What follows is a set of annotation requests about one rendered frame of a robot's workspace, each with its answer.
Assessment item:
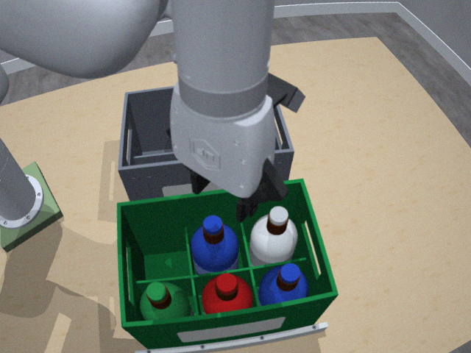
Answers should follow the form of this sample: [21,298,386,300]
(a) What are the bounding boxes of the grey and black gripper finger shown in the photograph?
[166,128,210,195]
[236,158,289,223]

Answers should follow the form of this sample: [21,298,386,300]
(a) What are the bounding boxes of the dark grey crate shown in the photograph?
[118,86,294,201]

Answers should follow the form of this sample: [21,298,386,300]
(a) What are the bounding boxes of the white bottle with grey label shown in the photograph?
[249,207,298,267]

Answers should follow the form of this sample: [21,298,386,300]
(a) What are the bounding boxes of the blue bottle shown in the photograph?
[191,215,239,274]
[258,263,309,306]

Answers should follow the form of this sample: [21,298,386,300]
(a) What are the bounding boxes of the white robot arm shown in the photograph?
[0,0,306,229]

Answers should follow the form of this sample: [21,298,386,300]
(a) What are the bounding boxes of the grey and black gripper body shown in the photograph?
[170,81,275,198]

